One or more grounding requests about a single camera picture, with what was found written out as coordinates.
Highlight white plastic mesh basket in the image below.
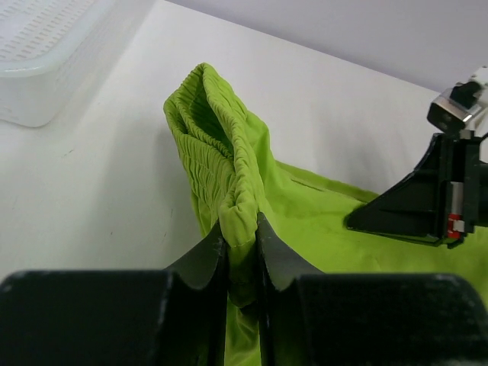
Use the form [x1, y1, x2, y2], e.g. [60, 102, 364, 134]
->
[1, 1, 133, 127]

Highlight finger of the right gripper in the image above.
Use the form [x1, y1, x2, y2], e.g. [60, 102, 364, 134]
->
[345, 133, 450, 246]

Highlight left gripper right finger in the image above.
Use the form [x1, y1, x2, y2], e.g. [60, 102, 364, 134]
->
[255, 213, 487, 365]

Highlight green fabric shorts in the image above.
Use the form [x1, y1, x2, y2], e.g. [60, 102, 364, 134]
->
[163, 63, 487, 365]

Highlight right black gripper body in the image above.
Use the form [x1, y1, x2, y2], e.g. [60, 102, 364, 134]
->
[445, 131, 487, 249]

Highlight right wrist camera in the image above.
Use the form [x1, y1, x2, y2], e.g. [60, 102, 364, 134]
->
[427, 65, 487, 140]

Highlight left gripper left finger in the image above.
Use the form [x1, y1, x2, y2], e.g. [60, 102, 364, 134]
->
[1, 226, 228, 365]

